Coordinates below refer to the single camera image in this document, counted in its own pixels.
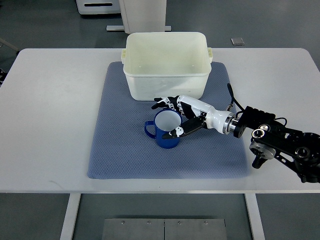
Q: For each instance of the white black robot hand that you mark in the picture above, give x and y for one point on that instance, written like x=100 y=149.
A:
x=199 y=115

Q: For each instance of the blue enamel mug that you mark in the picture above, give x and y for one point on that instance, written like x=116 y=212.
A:
x=164 y=121

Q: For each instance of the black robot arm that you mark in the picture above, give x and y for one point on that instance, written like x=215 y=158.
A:
x=270 y=139

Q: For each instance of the white plastic box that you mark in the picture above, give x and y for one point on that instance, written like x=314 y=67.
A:
x=166 y=64

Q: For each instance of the small grey floor socket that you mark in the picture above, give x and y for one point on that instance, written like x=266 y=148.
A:
x=237 y=41

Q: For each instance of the blue textured mat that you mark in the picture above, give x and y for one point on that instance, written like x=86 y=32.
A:
x=122 y=150

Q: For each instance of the right white table leg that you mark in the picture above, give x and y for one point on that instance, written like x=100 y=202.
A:
x=254 y=217

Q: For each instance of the white table leg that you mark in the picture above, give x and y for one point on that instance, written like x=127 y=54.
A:
x=70 y=217
x=254 y=217

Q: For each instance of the grey metal floor plate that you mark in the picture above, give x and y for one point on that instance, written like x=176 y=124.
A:
x=164 y=229

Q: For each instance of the left white table leg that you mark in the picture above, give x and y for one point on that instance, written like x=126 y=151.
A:
x=70 y=217

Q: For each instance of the white cabinet with slot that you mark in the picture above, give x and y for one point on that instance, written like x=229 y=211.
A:
x=98 y=7

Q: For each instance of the white pedestal column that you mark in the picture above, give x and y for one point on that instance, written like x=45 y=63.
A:
x=142 y=16

